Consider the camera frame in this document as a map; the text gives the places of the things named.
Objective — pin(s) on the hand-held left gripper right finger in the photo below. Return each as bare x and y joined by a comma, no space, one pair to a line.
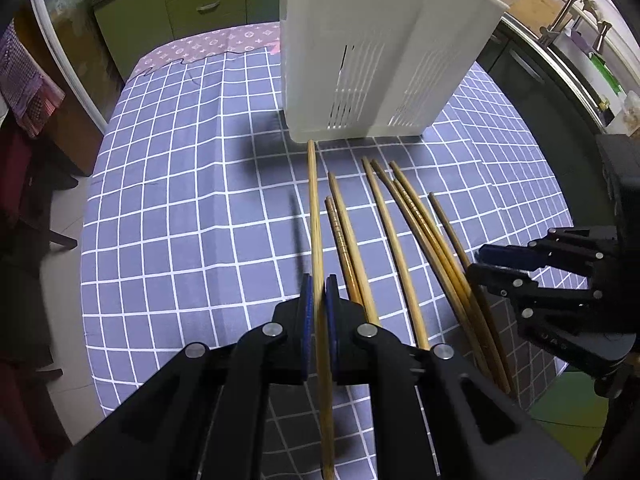
331,320

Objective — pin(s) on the purple checkered cloth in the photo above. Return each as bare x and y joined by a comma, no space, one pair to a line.
25,85

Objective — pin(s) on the wooden cutting board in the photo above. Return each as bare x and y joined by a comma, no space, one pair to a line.
530,0

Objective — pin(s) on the dark chair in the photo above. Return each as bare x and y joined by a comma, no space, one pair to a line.
30,185

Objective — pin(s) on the green drawer cabinet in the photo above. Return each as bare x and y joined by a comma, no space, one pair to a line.
150,20

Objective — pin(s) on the long bamboo chopstick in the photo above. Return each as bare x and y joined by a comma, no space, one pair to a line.
315,210

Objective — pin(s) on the checkered blue tablecloth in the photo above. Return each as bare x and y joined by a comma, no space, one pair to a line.
200,210

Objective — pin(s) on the brown wooden cupboard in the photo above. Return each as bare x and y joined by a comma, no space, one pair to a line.
60,125

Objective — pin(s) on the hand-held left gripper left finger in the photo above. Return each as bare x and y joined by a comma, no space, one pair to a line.
306,310

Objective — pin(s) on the white slotted utensil holder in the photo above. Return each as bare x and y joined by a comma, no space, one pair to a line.
320,60

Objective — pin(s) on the metal faucet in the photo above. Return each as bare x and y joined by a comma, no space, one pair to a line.
565,10

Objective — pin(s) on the row of bamboo chopsticks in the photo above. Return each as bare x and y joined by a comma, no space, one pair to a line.
470,312

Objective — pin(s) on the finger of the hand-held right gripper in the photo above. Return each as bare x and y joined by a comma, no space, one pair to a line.
500,255
500,280

